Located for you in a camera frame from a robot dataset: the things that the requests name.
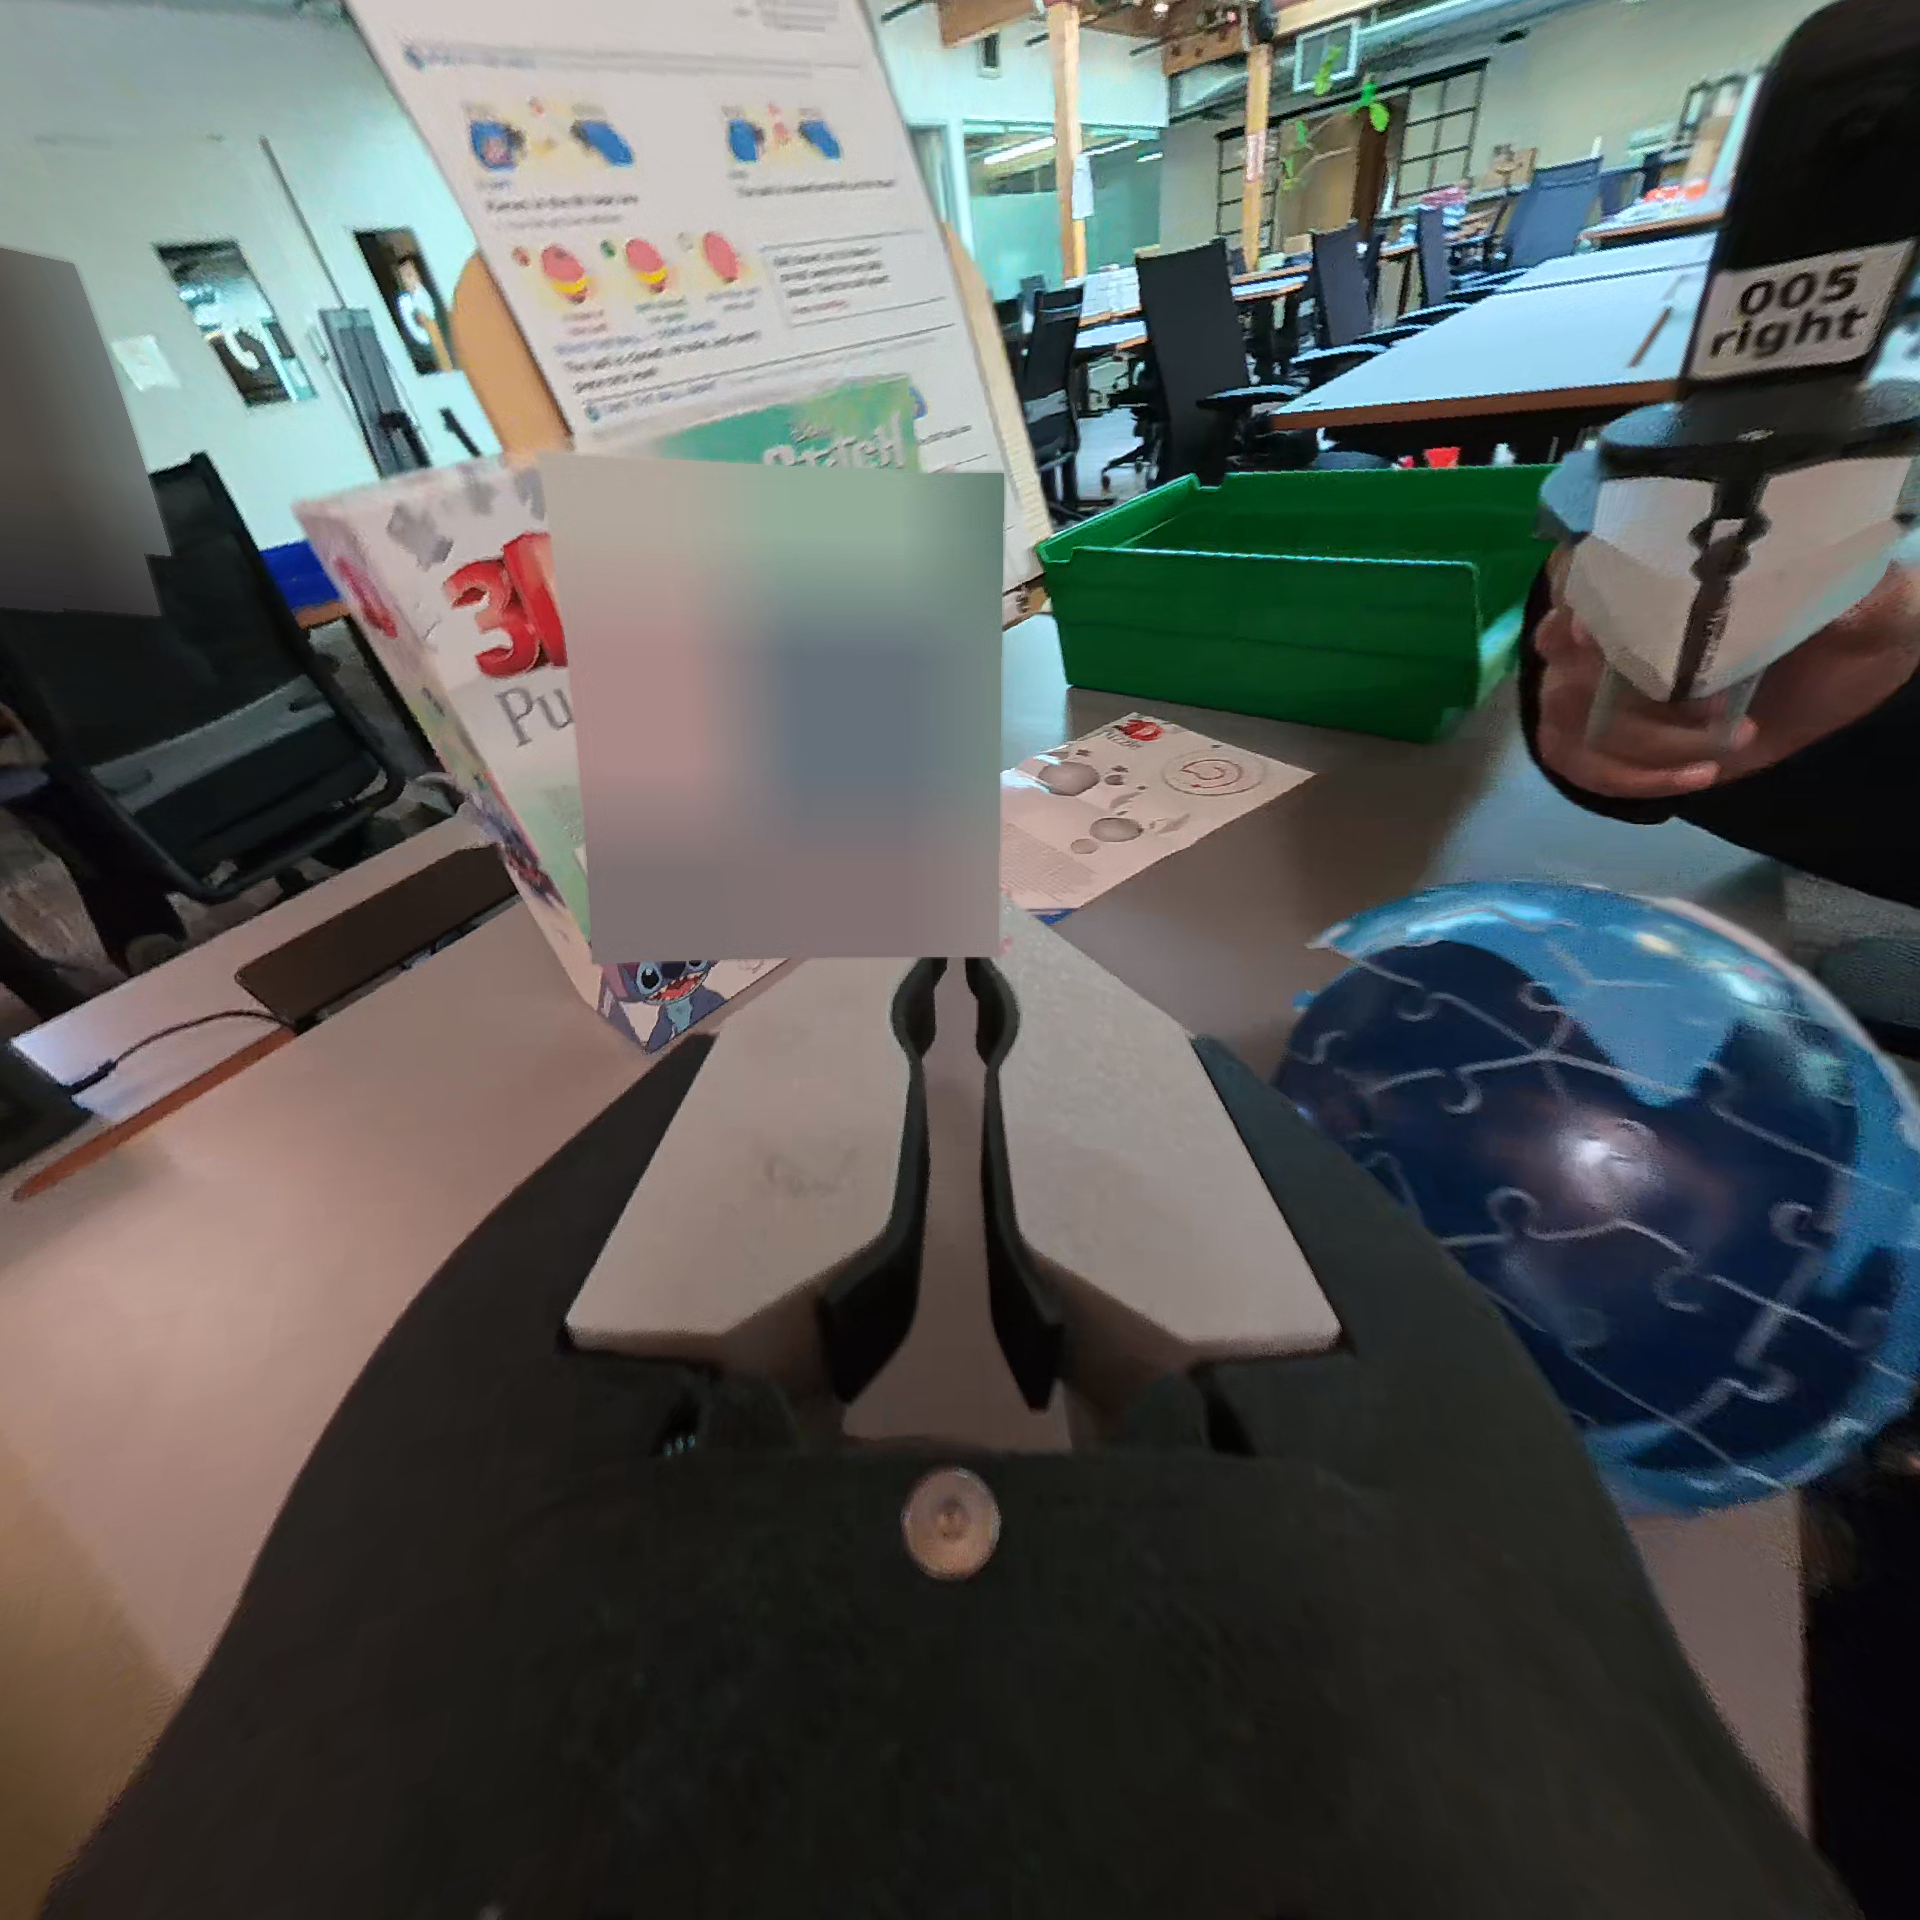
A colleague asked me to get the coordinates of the wall poster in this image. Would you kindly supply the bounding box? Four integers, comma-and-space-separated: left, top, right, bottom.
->
353, 222, 459, 377
153, 237, 322, 409

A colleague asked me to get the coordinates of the white instruction leaflet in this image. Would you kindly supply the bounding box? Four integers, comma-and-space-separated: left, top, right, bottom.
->
1000, 710, 1316, 917

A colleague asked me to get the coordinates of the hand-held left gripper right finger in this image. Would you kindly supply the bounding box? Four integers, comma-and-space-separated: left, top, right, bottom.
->
967, 907, 1343, 1411

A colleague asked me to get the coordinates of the person's right forearm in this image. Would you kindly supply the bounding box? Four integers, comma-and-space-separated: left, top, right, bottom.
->
1513, 577, 1920, 910

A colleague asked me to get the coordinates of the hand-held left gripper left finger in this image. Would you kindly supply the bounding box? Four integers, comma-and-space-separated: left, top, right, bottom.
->
567, 960, 948, 1403

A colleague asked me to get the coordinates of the blue puzzle ball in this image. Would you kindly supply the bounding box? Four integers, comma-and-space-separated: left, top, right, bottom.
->
1275, 882, 1920, 1514

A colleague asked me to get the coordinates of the green plastic bin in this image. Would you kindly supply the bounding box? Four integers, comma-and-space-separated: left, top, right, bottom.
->
1036, 464, 1561, 748

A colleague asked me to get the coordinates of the person's right hand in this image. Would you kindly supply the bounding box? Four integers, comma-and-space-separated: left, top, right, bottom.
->
1538, 567, 1920, 801

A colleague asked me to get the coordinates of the printed instruction sheet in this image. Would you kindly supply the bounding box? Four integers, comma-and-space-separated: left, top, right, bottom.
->
344, 0, 1053, 593

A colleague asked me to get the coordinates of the dark-top office table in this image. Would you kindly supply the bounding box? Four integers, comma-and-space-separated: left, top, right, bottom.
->
1272, 267, 1721, 451

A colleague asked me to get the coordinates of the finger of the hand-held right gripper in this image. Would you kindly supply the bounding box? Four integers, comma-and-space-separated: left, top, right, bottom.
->
1678, 454, 1920, 748
1563, 468, 1715, 748

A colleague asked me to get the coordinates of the cartoon printed puzzle box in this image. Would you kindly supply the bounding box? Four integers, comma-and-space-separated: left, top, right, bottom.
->
293, 374, 1010, 1054

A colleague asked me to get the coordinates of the green potted plant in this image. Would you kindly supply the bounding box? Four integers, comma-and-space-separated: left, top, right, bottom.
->
1275, 37, 1397, 265

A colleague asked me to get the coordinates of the black office chair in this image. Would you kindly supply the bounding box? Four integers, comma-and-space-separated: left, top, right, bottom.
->
1017, 277, 1091, 517
0, 451, 409, 1020
1132, 237, 1323, 485

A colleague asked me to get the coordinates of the wooden post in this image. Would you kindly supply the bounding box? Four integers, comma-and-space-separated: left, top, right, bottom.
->
1048, 0, 1083, 284
1240, 41, 1278, 270

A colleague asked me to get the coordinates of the black flat device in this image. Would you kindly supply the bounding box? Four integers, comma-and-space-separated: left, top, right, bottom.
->
237, 844, 520, 1029

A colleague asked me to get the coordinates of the black cable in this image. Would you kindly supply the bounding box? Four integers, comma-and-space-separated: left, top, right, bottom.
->
60, 1007, 296, 1096

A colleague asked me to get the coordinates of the person's dark clothed torso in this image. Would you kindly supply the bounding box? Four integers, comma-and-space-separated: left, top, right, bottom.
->
1799, 1430, 1920, 1920

